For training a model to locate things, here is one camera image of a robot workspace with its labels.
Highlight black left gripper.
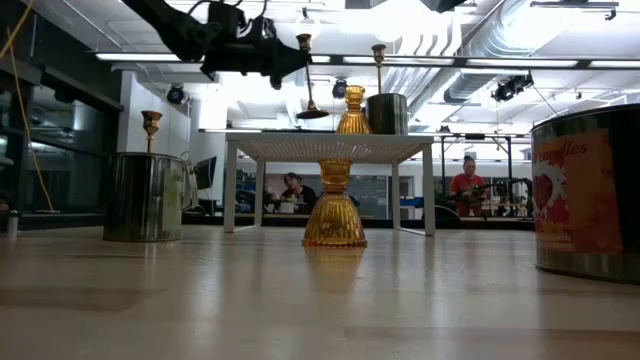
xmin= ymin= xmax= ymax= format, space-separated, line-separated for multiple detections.
xmin=199 ymin=17 xmax=312 ymax=90

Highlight short gold candlestick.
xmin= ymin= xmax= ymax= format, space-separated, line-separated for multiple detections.
xmin=294 ymin=32 xmax=331 ymax=120

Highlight amber ribbed glass candle holder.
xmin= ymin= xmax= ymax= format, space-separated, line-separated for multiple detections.
xmin=335 ymin=84 xmax=374 ymax=135
xmin=301 ymin=157 xmax=369 ymax=249

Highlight silver candle tin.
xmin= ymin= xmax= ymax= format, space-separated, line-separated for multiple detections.
xmin=366 ymin=92 xmax=409 ymax=136

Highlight medium gold candlestick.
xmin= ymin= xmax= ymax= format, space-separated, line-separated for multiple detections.
xmin=140 ymin=110 xmax=164 ymax=155

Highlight candle tin pale green label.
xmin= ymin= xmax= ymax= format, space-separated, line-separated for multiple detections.
xmin=103 ymin=152 xmax=194 ymax=244

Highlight candle tin orange label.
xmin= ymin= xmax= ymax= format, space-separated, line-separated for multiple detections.
xmin=529 ymin=103 xmax=640 ymax=286

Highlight white perforated shelf riser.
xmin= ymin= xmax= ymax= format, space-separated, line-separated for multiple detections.
xmin=223 ymin=130 xmax=436 ymax=237

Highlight person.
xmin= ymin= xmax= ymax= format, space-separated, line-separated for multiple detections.
xmin=279 ymin=172 xmax=319 ymax=215
xmin=448 ymin=154 xmax=487 ymax=219

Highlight black computer monitor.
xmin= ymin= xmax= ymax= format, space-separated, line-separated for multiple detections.
xmin=194 ymin=156 xmax=219 ymax=191

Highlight black ceiling spotlight cluster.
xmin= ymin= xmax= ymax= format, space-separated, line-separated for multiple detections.
xmin=492 ymin=73 xmax=535 ymax=103

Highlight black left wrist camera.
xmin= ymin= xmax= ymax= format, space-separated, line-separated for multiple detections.
xmin=206 ymin=1 xmax=248 ymax=45

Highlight silver ventilation duct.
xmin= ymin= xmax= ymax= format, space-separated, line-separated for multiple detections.
xmin=407 ymin=0 xmax=539 ymax=121

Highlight black metal frame stand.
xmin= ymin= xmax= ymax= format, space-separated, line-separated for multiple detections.
xmin=434 ymin=132 xmax=516 ymax=221

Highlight yellow cable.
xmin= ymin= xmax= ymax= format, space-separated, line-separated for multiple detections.
xmin=0 ymin=0 xmax=57 ymax=214

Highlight black ceiling light rail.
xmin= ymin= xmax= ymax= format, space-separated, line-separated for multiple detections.
xmin=94 ymin=52 xmax=640 ymax=71

